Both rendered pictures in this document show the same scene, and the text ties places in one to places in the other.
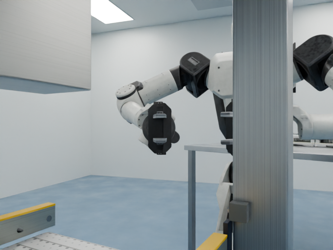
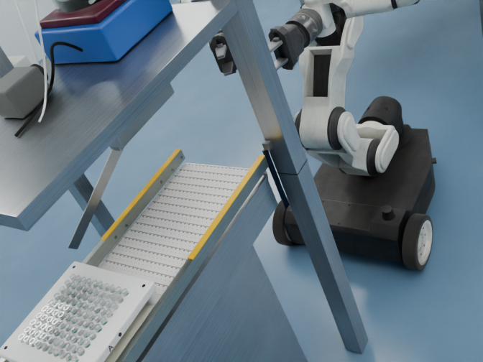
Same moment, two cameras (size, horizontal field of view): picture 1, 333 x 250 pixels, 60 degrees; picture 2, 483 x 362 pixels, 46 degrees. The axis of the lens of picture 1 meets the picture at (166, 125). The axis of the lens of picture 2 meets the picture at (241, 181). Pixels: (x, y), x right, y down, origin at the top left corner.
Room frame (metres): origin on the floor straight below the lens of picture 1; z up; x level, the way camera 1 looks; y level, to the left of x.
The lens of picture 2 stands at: (-0.81, -0.31, 1.67)
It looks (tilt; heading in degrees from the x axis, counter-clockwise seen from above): 36 degrees down; 16
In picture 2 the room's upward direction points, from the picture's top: 24 degrees counter-clockwise
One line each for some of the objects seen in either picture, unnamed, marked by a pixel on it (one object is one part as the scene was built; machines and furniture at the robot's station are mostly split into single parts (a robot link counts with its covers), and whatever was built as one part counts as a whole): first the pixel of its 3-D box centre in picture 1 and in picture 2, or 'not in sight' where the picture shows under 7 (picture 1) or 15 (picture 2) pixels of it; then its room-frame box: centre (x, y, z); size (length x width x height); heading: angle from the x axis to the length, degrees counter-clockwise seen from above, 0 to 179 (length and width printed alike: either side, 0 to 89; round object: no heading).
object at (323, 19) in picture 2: not in sight; (312, 19); (0.76, -0.25, 0.98); 0.11 x 0.11 x 0.11; 53
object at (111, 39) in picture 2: not in sight; (100, 18); (0.30, 0.14, 1.32); 0.21 x 0.20 x 0.09; 62
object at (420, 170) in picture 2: not in sight; (366, 171); (0.99, -0.28, 0.19); 0.64 x 0.52 x 0.33; 151
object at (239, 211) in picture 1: (238, 211); (267, 145); (0.32, -0.08, 0.90); 0.02 x 0.01 x 0.02; 62
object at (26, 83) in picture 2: not in sight; (22, 89); (0.11, 0.27, 1.30); 0.10 x 0.07 x 0.06; 152
